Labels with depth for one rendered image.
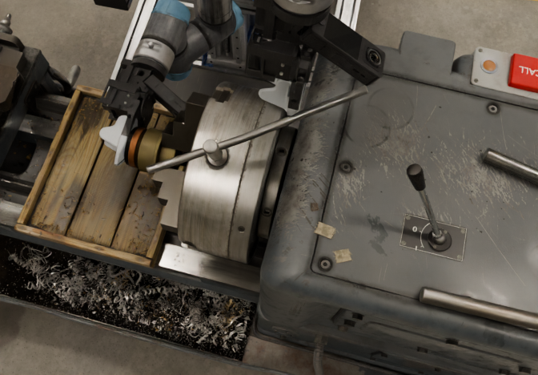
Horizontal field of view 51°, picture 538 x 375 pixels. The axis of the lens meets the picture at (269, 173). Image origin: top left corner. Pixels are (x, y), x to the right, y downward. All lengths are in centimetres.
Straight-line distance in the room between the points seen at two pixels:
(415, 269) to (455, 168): 17
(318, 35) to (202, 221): 39
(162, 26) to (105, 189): 38
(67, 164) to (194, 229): 47
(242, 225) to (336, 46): 36
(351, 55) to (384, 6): 197
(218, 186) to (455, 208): 36
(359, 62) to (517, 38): 208
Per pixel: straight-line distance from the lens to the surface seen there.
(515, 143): 97
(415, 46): 101
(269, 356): 152
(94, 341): 215
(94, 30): 262
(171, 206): 102
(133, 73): 116
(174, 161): 84
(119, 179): 129
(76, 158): 134
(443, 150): 93
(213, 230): 94
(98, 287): 155
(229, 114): 93
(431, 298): 83
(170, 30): 118
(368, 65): 71
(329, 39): 69
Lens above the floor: 206
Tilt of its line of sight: 69 degrees down
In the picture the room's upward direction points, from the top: 3 degrees clockwise
